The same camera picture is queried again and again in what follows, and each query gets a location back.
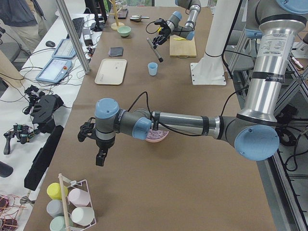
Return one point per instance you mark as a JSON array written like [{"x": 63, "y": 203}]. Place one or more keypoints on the light green plastic cup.
[{"x": 58, "y": 224}]

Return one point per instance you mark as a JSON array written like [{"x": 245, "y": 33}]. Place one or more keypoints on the light green bowl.
[{"x": 124, "y": 31}]

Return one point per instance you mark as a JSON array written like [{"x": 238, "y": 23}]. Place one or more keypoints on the white wire cup rack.
[{"x": 68, "y": 186}]

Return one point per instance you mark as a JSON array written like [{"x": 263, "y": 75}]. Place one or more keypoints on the black monitor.
[{"x": 97, "y": 8}]

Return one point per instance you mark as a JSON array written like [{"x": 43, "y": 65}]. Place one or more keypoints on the near teach pendant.
[{"x": 55, "y": 70}]

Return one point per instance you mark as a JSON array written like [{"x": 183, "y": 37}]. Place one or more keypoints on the pile of clear ice cubes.
[{"x": 157, "y": 134}]

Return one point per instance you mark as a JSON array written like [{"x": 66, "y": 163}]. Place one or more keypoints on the aluminium frame post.
[{"x": 64, "y": 13}]

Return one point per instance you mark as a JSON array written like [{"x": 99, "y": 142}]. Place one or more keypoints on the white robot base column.
[{"x": 209, "y": 70}]

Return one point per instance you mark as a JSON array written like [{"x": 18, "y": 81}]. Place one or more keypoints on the grey folded cloth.
[{"x": 116, "y": 51}]

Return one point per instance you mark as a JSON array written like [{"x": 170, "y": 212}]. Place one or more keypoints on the white plastic cup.
[{"x": 82, "y": 215}]

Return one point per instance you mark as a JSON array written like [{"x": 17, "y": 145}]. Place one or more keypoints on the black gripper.
[
  {"x": 163, "y": 32},
  {"x": 104, "y": 144}
]

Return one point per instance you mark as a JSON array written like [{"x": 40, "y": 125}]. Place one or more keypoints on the wooden cutting board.
[{"x": 182, "y": 48}]

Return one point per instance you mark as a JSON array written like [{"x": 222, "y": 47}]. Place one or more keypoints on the pink bowl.
[{"x": 156, "y": 139}]

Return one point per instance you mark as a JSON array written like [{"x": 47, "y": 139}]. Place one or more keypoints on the far teach pendant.
[{"x": 64, "y": 50}]

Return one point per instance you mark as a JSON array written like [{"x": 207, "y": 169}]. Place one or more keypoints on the cream serving tray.
[{"x": 111, "y": 72}]

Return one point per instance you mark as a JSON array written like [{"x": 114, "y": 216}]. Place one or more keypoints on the yellow plastic knife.
[{"x": 178, "y": 38}]

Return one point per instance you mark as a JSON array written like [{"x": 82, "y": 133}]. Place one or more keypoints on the wooden rack handle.
[{"x": 63, "y": 195}]

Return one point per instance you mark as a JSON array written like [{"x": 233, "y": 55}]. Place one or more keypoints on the steel ice scoop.
[{"x": 138, "y": 18}]

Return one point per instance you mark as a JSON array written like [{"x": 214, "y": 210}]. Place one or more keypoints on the black computer mouse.
[{"x": 50, "y": 44}]

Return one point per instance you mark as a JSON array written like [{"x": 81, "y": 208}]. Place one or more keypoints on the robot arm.
[
  {"x": 252, "y": 131},
  {"x": 188, "y": 30}
]

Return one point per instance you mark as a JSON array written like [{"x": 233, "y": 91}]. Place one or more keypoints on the person at desk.
[{"x": 25, "y": 17}]

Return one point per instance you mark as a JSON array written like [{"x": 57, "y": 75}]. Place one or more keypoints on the black long bar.
[{"x": 43, "y": 159}]

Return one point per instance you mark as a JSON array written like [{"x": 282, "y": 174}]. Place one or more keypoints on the grey plastic cup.
[{"x": 55, "y": 208}]

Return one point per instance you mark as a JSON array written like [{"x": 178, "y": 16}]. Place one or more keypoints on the light blue plastic cup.
[{"x": 152, "y": 68}]

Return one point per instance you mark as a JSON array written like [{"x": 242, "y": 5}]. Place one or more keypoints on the yellow plastic cup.
[{"x": 54, "y": 191}]

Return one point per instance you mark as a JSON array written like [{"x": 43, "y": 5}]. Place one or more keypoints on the wooden glass stand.
[{"x": 117, "y": 24}]

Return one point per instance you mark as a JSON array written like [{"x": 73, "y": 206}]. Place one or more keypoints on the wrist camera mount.
[{"x": 87, "y": 130}]

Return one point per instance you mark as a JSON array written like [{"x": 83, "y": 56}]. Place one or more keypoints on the teach pendant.
[
  {"x": 64, "y": 50},
  {"x": 55, "y": 70}
]

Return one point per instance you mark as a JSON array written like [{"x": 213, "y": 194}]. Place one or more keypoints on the pink plastic cup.
[{"x": 79, "y": 197}]

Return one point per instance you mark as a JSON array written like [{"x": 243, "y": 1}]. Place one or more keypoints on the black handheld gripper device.
[{"x": 43, "y": 111}]

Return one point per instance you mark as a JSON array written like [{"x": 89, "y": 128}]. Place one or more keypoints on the black keyboard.
[{"x": 78, "y": 24}]

